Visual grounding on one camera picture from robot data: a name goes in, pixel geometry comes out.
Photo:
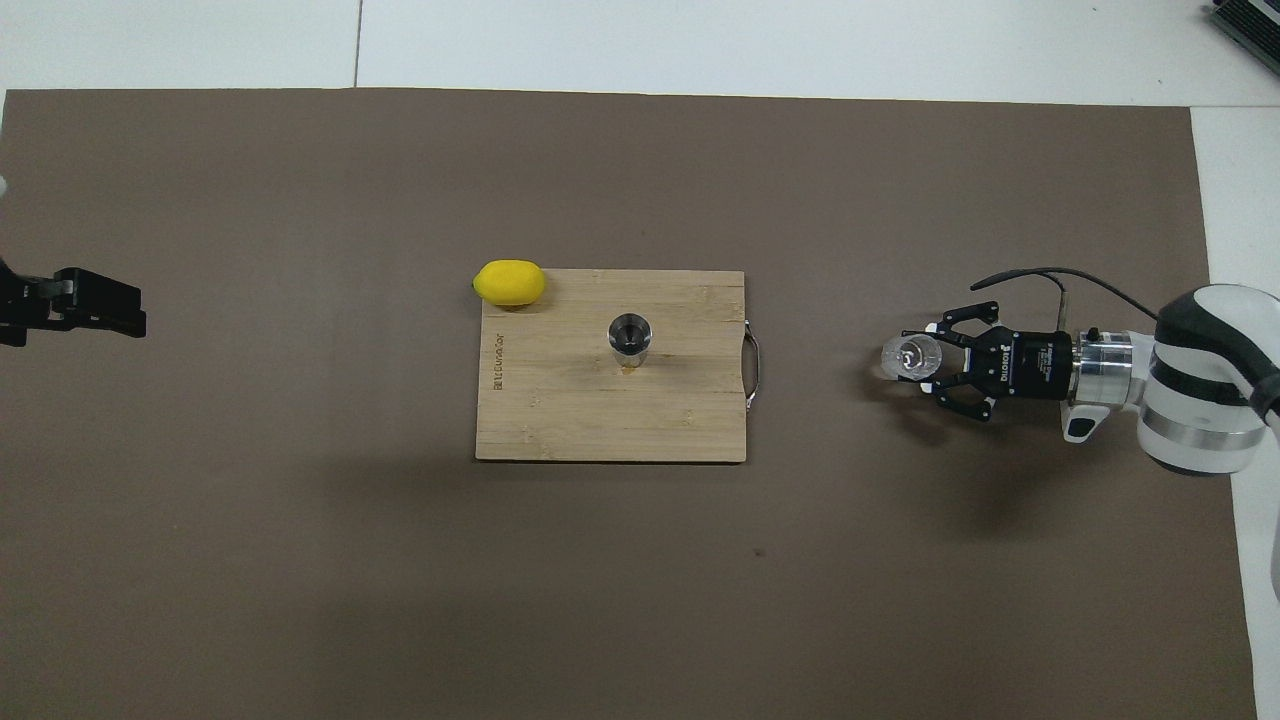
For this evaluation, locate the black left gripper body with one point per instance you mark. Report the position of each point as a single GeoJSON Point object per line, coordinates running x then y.
{"type": "Point", "coordinates": [25, 300]}

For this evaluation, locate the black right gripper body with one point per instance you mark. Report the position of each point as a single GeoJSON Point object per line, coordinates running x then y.
{"type": "Point", "coordinates": [1035, 365]}

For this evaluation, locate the small clear glass cup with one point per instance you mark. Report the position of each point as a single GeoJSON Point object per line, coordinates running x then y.
{"type": "Point", "coordinates": [910, 360]}

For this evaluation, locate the metal double jigger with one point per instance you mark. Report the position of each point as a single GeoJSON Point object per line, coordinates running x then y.
{"type": "Point", "coordinates": [631, 338]}

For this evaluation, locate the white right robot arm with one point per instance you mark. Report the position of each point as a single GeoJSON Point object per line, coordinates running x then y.
{"type": "Point", "coordinates": [1200, 400]}

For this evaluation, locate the brown table mat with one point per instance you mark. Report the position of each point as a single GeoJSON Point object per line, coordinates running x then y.
{"type": "Point", "coordinates": [300, 180]}

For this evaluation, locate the wooden cutting board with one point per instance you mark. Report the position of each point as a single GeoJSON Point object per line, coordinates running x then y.
{"type": "Point", "coordinates": [600, 420]}

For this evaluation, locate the yellow lemon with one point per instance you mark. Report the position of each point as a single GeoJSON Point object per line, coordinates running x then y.
{"type": "Point", "coordinates": [510, 282]}

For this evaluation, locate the grey ribbed device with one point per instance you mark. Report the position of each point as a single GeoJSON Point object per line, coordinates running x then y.
{"type": "Point", "coordinates": [1250, 25]}

